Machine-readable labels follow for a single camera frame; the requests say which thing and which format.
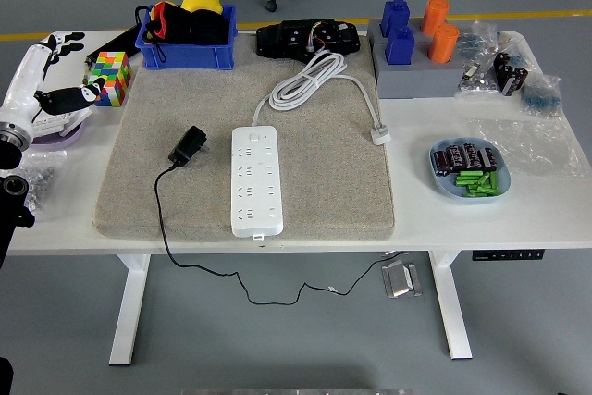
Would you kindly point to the yellow ball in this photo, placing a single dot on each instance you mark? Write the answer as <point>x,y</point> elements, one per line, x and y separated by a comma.
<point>201,1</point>

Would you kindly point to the blue bottle-shaped block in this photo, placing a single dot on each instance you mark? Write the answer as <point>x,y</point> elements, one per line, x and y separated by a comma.
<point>400,45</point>
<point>395,16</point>

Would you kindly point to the light blue dish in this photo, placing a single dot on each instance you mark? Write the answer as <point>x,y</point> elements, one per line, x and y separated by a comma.
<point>444,184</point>

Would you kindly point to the white wall socket panel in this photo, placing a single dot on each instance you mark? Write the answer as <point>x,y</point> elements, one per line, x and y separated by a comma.
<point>53,124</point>

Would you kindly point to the grey-brown mat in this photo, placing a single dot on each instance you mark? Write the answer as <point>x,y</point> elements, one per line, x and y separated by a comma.
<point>324,182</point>

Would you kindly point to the bag of black capacitors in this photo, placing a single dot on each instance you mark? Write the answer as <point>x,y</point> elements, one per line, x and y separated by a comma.
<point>511,73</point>

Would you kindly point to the green cylinder piece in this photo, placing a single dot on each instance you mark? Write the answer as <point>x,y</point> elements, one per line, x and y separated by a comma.
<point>465,181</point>
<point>475,193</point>
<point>467,175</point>
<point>478,188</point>
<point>494,181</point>
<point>484,178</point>

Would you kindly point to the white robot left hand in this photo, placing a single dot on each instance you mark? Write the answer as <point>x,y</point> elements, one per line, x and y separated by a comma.
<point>25,85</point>

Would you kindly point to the metal foot pedal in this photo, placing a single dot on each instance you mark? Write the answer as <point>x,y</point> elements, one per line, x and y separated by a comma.
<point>400,279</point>

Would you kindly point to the white power strip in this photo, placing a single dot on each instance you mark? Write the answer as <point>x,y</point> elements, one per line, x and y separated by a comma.
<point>256,191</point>

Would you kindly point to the black table control panel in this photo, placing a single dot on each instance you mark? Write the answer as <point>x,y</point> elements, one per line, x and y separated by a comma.
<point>506,255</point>

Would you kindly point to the black pouch with red trim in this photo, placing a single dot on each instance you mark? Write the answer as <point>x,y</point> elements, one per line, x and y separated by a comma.
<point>194,27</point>

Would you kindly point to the blue plastic bin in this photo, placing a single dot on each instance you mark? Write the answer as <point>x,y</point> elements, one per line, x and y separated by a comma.
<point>185,55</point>

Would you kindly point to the long black flat box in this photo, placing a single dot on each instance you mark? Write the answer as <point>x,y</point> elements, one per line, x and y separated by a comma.
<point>118,41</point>

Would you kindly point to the grey holder block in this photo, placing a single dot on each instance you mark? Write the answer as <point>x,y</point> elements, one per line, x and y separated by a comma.
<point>416,78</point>

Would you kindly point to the empty clear plastic bag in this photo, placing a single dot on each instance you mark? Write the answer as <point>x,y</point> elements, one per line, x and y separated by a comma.
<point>532,145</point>

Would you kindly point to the colourful puzzle cube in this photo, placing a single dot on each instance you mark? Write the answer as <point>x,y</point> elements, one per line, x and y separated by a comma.
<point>113,73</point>

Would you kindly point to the orange cylinder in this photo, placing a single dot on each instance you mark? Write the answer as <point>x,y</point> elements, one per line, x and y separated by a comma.
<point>443,43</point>
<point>435,13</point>

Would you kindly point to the dark cylindrical capacitor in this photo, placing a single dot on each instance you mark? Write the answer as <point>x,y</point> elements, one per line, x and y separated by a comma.
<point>455,157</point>
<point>488,159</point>
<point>472,156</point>
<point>441,163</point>

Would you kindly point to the white table leg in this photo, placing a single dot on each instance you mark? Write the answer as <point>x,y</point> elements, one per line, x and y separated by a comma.
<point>129,307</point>
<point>451,307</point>

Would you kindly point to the clear bag of metal screws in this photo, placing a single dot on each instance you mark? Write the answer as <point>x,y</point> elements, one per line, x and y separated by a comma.
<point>44,177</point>

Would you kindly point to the clear bag of blue components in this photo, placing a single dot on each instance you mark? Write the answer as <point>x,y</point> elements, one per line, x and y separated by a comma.
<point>541,94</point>

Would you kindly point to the clear bag of small parts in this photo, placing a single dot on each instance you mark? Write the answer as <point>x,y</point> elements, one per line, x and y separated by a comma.
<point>478,48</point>

